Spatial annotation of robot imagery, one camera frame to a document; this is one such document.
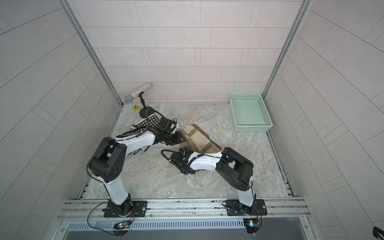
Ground glittery silver microphone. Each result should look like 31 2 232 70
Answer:
124 83 152 104

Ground black white houndstooth scarf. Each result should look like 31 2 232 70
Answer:
117 114 160 155

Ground left green circuit board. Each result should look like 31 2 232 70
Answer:
113 221 132 230

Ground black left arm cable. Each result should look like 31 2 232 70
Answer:
119 109 166 139

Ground right green circuit board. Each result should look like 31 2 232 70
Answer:
243 219 261 234

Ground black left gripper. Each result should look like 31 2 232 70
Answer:
162 130 187 146

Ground mint green plastic basket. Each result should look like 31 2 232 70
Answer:
230 93 273 132

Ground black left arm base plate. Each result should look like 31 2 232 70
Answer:
102 201 148 218

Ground brown beige plaid scarf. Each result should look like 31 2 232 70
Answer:
178 124 222 154

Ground aluminium mounting rail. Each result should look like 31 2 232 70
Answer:
58 197 310 220

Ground green circuit board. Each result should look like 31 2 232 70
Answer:
243 219 261 234
113 221 132 230

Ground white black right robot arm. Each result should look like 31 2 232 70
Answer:
161 147 255 208

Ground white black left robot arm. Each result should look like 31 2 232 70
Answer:
87 114 182 217

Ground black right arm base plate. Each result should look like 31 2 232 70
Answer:
222 199 268 216

